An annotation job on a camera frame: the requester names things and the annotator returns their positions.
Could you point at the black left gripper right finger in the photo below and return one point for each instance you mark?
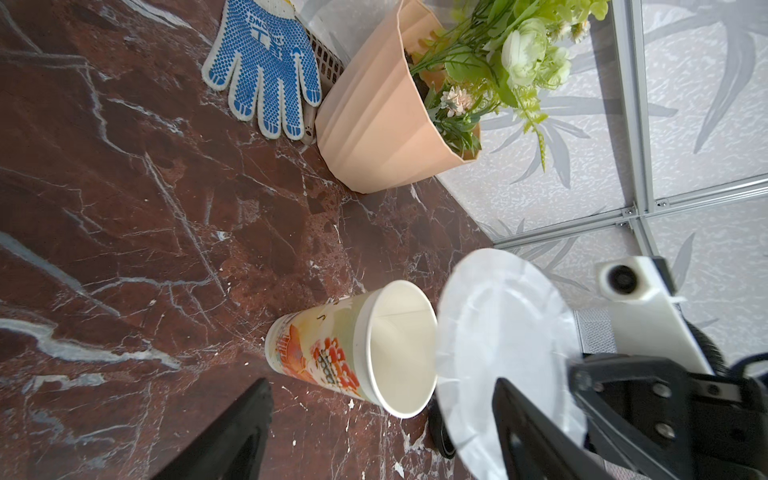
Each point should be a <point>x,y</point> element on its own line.
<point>533,447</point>

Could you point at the green white artificial flowers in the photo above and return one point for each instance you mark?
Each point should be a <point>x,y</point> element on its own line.
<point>500,55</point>

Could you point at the blue dotted work glove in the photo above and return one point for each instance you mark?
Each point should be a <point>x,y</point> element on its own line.
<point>263,58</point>

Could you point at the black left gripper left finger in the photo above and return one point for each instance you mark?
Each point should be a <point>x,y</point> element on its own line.
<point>233,446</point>

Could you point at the beige plastic flower pot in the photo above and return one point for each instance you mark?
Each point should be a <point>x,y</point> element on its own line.
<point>372,128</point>

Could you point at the printed paper milk tea cup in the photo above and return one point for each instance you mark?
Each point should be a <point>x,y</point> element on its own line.
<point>377,347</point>

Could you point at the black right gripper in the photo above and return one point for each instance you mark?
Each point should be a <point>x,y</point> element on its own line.
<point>650,415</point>

